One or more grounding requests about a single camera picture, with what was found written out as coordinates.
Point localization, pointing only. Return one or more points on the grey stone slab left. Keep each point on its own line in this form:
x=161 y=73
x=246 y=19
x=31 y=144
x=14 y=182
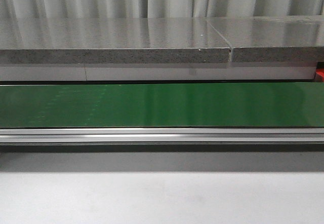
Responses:
x=111 y=40

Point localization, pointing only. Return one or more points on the green conveyor belt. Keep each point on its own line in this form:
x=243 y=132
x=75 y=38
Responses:
x=287 y=104

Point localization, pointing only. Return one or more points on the aluminium conveyor side rail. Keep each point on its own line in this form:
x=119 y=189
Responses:
x=159 y=136

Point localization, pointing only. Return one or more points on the red object at right edge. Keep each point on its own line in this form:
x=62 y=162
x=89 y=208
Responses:
x=319 y=75

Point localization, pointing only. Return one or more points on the white base panel under slabs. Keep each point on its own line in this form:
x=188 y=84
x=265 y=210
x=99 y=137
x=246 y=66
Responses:
x=158 y=72

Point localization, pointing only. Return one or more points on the grey stone slab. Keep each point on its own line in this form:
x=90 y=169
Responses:
x=272 y=39
x=111 y=40

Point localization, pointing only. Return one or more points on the grey stone slab right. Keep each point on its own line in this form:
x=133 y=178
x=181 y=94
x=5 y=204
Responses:
x=272 y=39

